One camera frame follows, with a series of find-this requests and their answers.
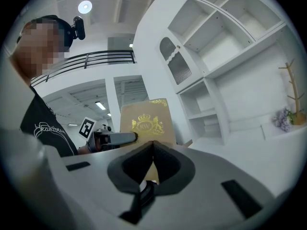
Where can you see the person's head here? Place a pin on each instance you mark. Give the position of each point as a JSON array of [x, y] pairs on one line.
[[36, 51]]

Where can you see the person's left forearm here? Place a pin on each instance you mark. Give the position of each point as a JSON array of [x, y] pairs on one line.
[[82, 150]]

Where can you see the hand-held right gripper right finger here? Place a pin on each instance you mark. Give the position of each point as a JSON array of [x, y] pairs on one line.
[[172, 166]]

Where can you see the white open shelf unit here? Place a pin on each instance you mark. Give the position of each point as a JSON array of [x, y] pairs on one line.
[[239, 13]]

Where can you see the wooden branch stand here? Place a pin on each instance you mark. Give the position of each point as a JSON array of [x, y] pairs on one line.
[[299, 120]]

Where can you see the black metal railing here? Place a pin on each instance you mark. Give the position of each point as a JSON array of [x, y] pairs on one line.
[[86, 61]]

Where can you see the person's black printed t-shirt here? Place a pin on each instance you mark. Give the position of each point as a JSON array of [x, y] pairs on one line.
[[43, 114]]

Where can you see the round ceiling lamp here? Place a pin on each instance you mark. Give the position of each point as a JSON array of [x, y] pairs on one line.
[[85, 7]]

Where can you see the black head camera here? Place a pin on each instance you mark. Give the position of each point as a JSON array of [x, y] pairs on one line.
[[80, 30]]

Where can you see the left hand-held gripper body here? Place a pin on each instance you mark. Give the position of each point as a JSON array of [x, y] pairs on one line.
[[87, 128]]

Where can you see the long ceiling light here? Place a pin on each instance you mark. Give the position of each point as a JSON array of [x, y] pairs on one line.
[[72, 124], [100, 105]]

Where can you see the purple flower bunch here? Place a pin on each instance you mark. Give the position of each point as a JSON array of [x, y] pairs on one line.
[[283, 120]]

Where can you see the white ribbed glass cabinet door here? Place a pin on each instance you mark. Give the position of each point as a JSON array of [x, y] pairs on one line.
[[178, 66]]

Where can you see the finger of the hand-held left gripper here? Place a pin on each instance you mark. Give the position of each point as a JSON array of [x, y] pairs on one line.
[[122, 138]]

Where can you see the white shelving unit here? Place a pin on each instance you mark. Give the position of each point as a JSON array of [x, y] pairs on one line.
[[251, 152]]

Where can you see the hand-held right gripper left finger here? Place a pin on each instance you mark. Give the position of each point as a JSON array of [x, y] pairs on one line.
[[115, 174]]

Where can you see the tan box with gold crest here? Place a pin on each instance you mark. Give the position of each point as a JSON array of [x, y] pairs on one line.
[[148, 114]]

